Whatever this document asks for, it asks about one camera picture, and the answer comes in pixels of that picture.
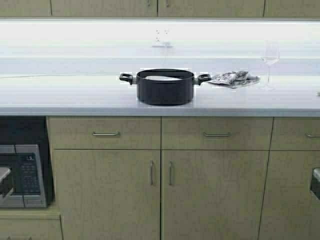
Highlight black two-handled cooking pot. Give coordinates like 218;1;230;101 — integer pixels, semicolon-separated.
119;68;212;106

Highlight cabinet door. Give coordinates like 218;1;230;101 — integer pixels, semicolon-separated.
161;150;269;240
158;0;265;18
259;150;320;240
51;0;158;17
52;150;161;240

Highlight middle beige drawer front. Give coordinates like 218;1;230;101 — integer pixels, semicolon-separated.
161;116;273;150

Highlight beige drawer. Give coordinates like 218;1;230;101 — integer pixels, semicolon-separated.
0;214;63;240
47;116;161;150
271;117;320;151
161;116;273;150

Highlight grey patterned dish cloth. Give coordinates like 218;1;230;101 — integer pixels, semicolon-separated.
208;70;261;89

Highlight left beige drawer front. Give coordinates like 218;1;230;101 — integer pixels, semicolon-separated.
47;116;161;150

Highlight right beige drawer front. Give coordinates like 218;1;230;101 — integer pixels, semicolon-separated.
271;117;320;151

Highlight clear wine glass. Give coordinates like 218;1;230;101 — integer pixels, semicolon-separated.
261;41;280;91

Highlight stainless steel microwave oven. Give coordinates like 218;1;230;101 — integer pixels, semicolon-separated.
0;144;48;209

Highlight lower left beige drawer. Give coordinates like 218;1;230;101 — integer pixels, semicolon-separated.
0;214;63;240

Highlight left door metal handle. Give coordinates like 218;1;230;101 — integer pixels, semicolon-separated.
149;160;154;186

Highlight door metal handle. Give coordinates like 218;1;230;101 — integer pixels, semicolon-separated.
149;160;154;186
168;161;173;186

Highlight right door metal handle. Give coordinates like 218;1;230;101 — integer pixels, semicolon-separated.
168;161;173;186

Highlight middle drawer metal handle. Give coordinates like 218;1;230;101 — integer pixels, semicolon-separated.
203;132;231;138

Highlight drawer metal handle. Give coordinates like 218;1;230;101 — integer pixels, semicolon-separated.
305;133;320;138
203;132;231;138
92;131;120;137

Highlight left drawer metal handle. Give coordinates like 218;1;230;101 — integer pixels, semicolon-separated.
92;131;120;137

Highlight white wall power outlet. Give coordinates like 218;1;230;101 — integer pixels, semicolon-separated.
151;27;173;49

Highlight right drawer metal handle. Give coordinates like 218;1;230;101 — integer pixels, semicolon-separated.
305;133;320;138

